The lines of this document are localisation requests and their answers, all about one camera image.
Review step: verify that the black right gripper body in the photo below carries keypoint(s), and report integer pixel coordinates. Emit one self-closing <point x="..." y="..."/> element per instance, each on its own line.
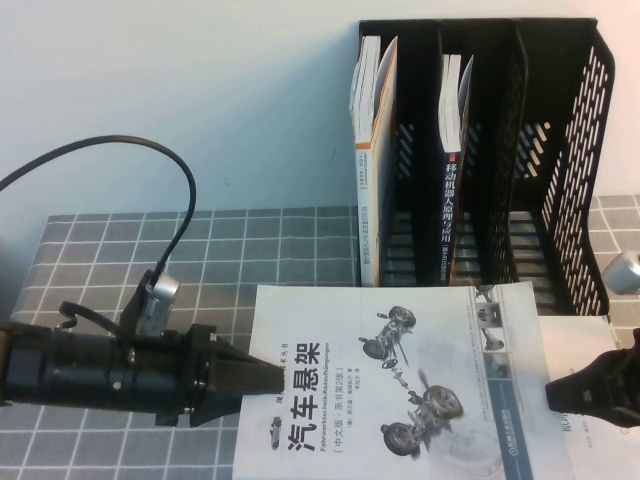
<point x="630" y="380"/>

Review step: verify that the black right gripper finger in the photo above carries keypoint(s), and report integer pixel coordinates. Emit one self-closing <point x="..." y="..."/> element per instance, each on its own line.
<point x="590" y="402"/>
<point x="590" y="380"/>

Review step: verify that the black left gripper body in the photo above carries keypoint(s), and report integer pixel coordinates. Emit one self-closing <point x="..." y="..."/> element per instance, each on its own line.
<point x="202" y="360"/>

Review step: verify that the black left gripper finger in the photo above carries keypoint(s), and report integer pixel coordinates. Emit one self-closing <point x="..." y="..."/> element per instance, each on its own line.
<point x="245" y="372"/>
<point x="240" y="397"/>

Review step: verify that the white car suspension book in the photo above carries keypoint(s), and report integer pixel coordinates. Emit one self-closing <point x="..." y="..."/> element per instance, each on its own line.
<point x="350" y="350"/>

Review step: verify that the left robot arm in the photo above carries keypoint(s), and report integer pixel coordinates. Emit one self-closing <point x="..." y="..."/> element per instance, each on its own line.
<point x="75" y="370"/>

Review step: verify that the autonomous driving book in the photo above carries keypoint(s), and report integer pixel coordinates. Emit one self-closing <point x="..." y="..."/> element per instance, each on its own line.
<point x="575" y="450"/>

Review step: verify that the orange and white book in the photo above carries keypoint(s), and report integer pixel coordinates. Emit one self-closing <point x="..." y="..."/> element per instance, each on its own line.
<point x="372" y="225"/>

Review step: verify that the black mobile robot book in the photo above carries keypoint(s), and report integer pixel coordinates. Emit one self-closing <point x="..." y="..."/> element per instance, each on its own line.
<point x="450" y="225"/>

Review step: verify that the black mesh book stand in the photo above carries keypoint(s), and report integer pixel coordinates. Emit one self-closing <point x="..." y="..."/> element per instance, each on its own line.
<point x="425" y="200"/>

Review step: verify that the grey checkered tablecloth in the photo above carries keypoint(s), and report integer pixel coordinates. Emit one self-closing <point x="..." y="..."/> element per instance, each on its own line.
<point x="100" y="250"/>

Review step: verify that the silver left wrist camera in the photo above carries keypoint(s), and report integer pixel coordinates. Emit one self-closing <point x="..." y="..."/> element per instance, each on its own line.
<point x="162" y="292"/>

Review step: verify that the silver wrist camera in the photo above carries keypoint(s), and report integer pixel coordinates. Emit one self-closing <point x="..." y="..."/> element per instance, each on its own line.
<point x="162" y="292"/>
<point x="622" y="272"/>

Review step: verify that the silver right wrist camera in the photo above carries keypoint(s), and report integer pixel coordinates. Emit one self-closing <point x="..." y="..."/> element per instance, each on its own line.
<point x="622" y="272"/>

